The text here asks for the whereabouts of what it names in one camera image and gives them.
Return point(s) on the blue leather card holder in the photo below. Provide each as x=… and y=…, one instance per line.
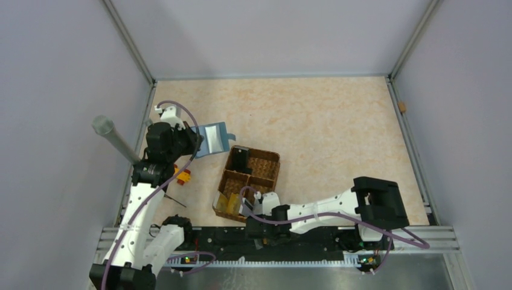
x=216, y=138

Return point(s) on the thin black stick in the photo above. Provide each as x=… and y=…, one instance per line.
x=175, y=200

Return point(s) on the small tan cork piece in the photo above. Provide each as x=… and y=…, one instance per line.
x=401, y=106

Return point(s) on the black VIP card stack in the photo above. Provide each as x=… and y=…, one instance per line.
x=240, y=160

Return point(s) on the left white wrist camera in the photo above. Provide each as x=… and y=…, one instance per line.
x=170, y=115

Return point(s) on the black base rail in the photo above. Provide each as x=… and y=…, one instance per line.
x=231, y=243

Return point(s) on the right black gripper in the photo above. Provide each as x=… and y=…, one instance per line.
x=271, y=239

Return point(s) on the yellow red toy car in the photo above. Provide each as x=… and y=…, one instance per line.
x=184, y=177

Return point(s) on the grey metal tube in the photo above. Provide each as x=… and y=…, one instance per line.
x=104, y=127

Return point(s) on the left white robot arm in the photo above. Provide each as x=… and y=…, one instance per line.
x=132, y=262

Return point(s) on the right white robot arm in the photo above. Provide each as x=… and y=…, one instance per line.
x=373, y=205

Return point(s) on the woven wicker tray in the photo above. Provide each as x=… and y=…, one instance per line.
x=265, y=167

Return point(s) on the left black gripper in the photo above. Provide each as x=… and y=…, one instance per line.
x=191, y=136

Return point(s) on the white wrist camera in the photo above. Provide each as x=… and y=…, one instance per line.
x=264, y=203
x=170, y=115

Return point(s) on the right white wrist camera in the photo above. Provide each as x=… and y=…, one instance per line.
x=264, y=203

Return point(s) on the white blue card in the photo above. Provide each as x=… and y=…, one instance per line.
x=246, y=208

